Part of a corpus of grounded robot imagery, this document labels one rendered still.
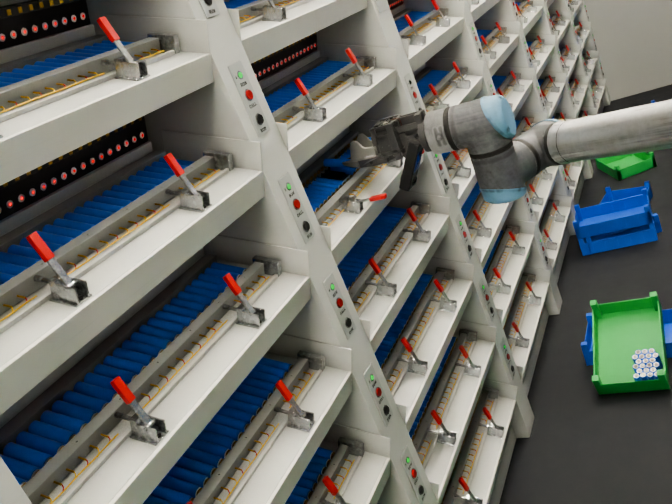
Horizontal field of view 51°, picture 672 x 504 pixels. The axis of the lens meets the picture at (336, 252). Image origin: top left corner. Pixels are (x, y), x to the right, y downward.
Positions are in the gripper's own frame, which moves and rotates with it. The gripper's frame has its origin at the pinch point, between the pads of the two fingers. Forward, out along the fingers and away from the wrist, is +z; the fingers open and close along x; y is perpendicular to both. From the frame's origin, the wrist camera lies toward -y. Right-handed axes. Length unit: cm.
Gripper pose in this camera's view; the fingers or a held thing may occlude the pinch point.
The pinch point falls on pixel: (350, 163)
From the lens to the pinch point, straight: 158.3
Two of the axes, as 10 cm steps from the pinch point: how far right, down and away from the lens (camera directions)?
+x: -3.8, 4.5, -8.1
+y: -3.4, -8.8, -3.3
